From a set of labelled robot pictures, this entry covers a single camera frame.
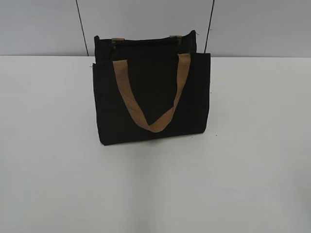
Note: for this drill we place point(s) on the black tote bag tan handles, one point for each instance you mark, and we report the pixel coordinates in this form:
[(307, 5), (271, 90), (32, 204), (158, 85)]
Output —
[(150, 89)]

